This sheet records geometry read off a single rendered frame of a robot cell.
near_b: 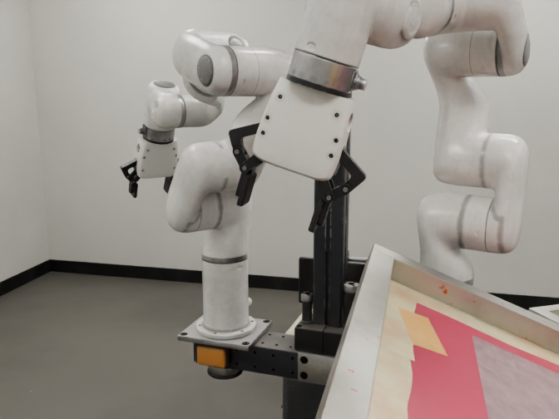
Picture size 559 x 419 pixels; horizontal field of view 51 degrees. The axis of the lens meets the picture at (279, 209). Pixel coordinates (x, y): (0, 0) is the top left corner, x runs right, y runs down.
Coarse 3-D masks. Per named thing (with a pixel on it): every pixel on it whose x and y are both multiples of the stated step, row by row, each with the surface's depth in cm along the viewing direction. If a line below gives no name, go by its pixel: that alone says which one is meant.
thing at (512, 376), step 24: (432, 312) 88; (456, 336) 83; (480, 336) 86; (432, 360) 72; (456, 360) 75; (480, 360) 78; (504, 360) 81; (528, 360) 84; (480, 384) 71; (504, 384) 74; (528, 384) 76; (552, 384) 79; (528, 408) 70; (552, 408) 72
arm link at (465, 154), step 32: (480, 32) 94; (448, 64) 97; (480, 64) 95; (448, 96) 101; (480, 96) 101; (448, 128) 101; (480, 128) 100; (448, 160) 101; (480, 160) 97; (512, 160) 95; (512, 192) 95; (512, 224) 96
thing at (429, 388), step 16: (416, 368) 69; (416, 384) 65; (432, 384) 66; (448, 384) 68; (416, 400) 62; (432, 400) 63; (448, 400) 64; (464, 400) 66; (480, 400) 67; (496, 400) 69; (416, 416) 59; (432, 416) 60; (448, 416) 61; (464, 416) 62; (480, 416) 64; (496, 416) 65; (512, 416) 66; (528, 416) 68
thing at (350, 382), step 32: (384, 256) 93; (384, 288) 79; (416, 288) 94; (448, 288) 93; (352, 320) 66; (512, 320) 92; (544, 320) 93; (352, 352) 59; (352, 384) 53; (320, 416) 47; (352, 416) 48
